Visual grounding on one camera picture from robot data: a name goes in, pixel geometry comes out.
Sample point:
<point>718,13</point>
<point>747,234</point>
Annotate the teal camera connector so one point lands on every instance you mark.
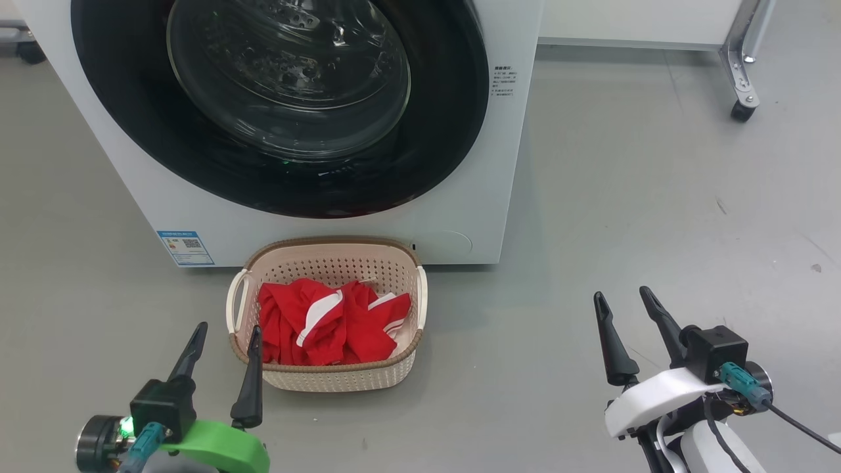
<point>742,384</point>
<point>144,443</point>

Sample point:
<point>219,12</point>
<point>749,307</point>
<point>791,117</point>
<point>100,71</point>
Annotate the teal right camera connector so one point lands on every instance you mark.
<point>742,384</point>

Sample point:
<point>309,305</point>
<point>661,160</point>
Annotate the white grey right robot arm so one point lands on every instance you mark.
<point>736,454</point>

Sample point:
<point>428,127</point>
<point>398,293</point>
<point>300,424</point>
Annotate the white table panel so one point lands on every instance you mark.
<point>637,20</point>

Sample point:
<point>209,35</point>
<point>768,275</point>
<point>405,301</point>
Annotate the round white filter cover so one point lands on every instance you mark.
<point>447,243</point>

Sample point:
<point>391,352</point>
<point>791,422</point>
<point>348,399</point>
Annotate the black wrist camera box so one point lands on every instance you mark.
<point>161,407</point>
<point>719,351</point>

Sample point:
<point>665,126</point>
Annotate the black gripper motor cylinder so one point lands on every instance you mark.
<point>762,380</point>
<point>95,443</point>

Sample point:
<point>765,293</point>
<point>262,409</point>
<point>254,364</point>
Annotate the cream perforated laundry basket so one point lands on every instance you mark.
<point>328,378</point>

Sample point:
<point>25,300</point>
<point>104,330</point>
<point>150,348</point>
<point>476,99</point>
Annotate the teal left camera connector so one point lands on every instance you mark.
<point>144,443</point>

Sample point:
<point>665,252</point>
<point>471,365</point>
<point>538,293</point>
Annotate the black caster wheel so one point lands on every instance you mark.
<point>743,112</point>
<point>31,52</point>

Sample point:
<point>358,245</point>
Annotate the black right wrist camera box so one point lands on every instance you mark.
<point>719,351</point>

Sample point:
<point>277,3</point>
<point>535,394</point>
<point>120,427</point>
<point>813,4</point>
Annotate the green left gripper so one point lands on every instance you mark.
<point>227,447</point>

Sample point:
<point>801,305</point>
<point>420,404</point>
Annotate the blue energy label sticker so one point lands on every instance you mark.
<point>186,248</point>

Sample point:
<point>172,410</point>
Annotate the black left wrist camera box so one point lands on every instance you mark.
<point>161,407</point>

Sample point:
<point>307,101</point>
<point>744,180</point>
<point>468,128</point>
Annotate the black glass washing machine door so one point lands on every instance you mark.
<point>131,131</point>

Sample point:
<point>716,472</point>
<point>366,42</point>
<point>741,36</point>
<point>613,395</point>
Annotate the white front-load washing machine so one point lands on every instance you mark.
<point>499,197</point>

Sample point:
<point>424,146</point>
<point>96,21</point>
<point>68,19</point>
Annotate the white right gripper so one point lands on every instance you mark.
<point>654,401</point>

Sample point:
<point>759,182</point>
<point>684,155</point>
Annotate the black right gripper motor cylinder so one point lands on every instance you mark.
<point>762,380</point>

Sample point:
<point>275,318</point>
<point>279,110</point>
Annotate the red and white garment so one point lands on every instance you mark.
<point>289,315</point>

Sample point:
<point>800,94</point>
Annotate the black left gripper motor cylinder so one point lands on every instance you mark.
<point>95,443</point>

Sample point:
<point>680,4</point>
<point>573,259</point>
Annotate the metal table leg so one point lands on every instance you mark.
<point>13,31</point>
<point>741,66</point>

